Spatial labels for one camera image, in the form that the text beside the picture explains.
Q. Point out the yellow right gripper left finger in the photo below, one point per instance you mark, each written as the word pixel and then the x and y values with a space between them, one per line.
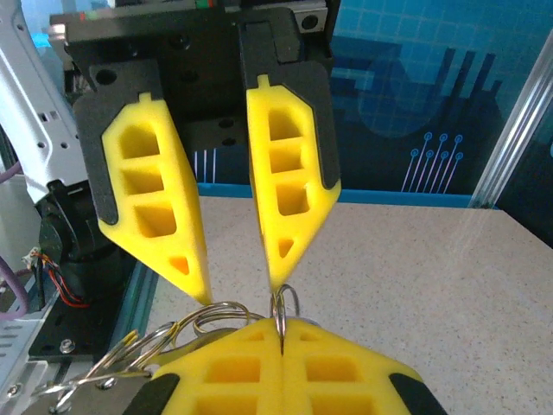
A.
pixel 190 376

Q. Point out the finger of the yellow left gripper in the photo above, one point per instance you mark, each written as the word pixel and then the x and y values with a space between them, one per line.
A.
pixel 263 216
pixel 194 242

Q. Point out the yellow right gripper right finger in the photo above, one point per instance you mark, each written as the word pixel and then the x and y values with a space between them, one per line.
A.
pixel 376 380

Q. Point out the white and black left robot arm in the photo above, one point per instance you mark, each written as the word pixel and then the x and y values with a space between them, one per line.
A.
pixel 39 108

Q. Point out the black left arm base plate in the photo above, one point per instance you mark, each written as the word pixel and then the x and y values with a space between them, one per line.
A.
pixel 86 320

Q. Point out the long aluminium mounting rail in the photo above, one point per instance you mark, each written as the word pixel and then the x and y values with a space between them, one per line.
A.
pixel 47 372

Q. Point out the aluminium frame post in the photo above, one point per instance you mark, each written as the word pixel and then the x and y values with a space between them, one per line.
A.
pixel 510 142

